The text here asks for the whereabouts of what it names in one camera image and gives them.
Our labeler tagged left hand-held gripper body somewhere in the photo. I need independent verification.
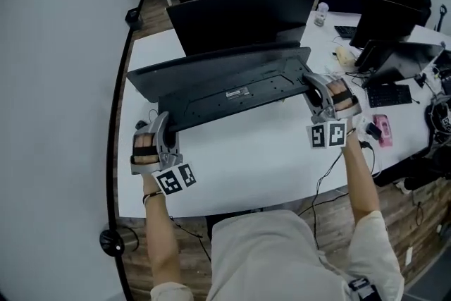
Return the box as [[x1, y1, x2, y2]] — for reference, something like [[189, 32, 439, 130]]
[[129, 116, 197, 196]]

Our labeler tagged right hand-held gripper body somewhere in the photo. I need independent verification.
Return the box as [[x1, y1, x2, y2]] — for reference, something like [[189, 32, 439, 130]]
[[305, 75, 363, 149]]

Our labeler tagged person's right forearm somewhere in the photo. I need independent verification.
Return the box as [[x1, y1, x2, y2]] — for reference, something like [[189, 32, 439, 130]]
[[340, 118, 382, 223]]

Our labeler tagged person's left forearm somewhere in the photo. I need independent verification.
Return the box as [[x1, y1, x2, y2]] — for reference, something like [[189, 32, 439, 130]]
[[142, 174, 183, 290]]

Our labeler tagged compact black keyboard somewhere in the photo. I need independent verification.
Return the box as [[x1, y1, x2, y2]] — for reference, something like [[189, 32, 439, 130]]
[[333, 25, 359, 39], [366, 83, 413, 109]]

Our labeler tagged person's left hand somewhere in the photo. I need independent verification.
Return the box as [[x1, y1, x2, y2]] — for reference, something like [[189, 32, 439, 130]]
[[132, 133, 159, 166]]

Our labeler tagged person's right hand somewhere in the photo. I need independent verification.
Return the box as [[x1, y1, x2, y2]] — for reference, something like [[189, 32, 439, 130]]
[[325, 78, 357, 114]]

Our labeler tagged black plug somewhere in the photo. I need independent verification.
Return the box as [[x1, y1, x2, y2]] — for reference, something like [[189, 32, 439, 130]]
[[365, 122, 383, 141]]

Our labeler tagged black wrist band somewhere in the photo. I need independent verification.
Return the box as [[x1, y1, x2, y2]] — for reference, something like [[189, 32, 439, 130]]
[[142, 190, 163, 205]]

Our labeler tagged pale yellow pouch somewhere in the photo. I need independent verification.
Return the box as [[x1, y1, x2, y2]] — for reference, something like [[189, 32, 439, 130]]
[[334, 46, 357, 65]]

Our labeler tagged dark grey desk divider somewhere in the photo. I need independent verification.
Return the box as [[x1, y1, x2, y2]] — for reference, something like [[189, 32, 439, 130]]
[[126, 41, 304, 104]]

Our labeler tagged pink tissue packet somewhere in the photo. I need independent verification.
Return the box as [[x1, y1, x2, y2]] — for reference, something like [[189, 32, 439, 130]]
[[372, 113, 394, 147]]

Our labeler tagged clear plastic bottle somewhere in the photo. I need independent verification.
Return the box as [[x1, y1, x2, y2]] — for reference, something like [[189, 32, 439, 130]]
[[313, 2, 329, 27]]

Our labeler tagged wide black monitor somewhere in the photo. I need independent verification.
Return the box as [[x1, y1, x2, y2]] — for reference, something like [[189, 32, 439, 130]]
[[165, 0, 320, 57]]

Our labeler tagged tilted black monitor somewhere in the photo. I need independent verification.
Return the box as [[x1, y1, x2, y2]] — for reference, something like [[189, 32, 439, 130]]
[[354, 39, 445, 89]]

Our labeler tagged black lidded trash bin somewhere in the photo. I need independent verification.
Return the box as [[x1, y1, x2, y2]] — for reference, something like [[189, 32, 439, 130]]
[[99, 227, 140, 258]]

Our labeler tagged small black bin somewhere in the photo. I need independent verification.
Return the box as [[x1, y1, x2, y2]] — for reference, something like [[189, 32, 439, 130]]
[[125, 9, 144, 29]]

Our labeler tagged person's white shirt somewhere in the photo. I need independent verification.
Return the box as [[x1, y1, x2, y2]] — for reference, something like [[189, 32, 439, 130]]
[[149, 209, 405, 301]]

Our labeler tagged black waist device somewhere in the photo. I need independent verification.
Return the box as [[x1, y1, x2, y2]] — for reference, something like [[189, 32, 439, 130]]
[[347, 276, 381, 301]]

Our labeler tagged black adapter power cable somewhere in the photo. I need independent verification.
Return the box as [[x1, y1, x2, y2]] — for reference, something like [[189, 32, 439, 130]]
[[311, 142, 374, 251]]

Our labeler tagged black floor cable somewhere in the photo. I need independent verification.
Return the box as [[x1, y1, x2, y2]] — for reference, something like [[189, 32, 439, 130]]
[[168, 216, 212, 262]]

